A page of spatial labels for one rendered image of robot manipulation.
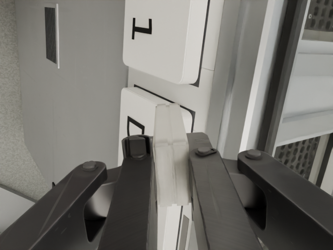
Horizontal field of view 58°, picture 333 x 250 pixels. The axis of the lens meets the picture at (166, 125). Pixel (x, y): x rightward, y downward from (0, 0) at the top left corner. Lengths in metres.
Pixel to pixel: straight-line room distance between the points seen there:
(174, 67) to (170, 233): 0.17
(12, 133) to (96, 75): 0.78
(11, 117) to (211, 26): 1.01
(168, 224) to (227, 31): 0.19
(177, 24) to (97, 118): 0.25
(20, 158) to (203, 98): 1.05
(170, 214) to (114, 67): 0.20
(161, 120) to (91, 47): 0.33
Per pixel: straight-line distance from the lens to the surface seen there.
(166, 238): 0.32
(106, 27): 0.43
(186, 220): 0.31
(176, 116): 0.16
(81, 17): 0.51
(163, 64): 0.27
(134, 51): 0.32
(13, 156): 1.25
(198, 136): 0.15
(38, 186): 1.33
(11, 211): 1.32
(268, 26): 0.22
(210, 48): 0.25
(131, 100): 0.33
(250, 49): 0.22
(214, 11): 0.25
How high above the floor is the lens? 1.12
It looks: 49 degrees down
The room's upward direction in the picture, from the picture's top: 120 degrees clockwise
